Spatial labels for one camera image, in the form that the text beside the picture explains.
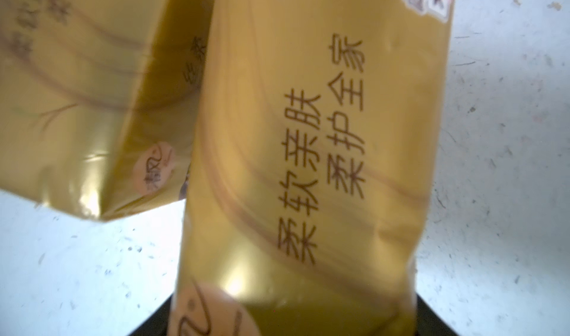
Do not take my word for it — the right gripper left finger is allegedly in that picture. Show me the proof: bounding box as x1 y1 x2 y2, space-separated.
129 294 173 336

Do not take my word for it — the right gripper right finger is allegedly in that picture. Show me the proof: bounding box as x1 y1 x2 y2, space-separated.
415 294 457 336

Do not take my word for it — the gold tissue pack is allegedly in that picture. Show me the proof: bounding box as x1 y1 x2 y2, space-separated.
1 0 214 221
168 0 454 335

